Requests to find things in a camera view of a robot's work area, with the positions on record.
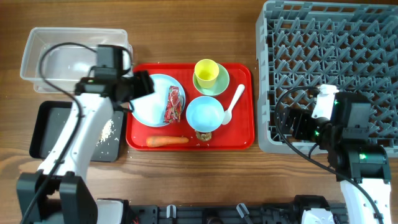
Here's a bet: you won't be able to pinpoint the light blue plate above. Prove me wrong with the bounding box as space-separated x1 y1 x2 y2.
131 73 185 128

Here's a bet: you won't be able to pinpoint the red snack wrapper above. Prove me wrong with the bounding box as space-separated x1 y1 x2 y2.
164 86 183 123

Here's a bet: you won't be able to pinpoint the rice and food scraps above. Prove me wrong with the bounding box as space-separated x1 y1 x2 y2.
96 119 120 146

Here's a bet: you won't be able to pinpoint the orange carrot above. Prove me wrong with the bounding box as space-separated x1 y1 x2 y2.
146 136 189 147

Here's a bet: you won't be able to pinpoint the yellow plastic cup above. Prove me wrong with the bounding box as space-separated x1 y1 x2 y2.
194 59 220 89

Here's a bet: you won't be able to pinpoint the light blue bowl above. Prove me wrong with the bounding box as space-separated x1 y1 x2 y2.
186 96 224 133

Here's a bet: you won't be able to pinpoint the white plastic spoon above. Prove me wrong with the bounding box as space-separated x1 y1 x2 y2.
222 84 245 125

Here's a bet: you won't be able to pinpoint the green saucer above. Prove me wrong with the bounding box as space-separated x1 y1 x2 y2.
193 63 230 96

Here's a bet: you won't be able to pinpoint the brown food scrap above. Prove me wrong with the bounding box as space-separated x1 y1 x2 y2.
195 131 212 142

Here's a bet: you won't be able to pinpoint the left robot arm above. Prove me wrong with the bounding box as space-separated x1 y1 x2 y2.
17 45 154 223

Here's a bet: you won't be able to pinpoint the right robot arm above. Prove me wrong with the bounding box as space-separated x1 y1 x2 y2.
274 85 391 223

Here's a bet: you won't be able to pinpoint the grey dishwasher rack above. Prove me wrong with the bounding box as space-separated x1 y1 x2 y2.
256 1 397 157

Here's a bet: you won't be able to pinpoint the black waste tray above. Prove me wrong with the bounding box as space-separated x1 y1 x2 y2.
29 101 126 162

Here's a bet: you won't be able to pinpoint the red serving tray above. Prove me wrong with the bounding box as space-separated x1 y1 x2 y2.
126 63 255 151

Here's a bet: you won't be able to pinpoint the clear plastic bin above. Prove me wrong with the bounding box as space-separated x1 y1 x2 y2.
20 27 133 93

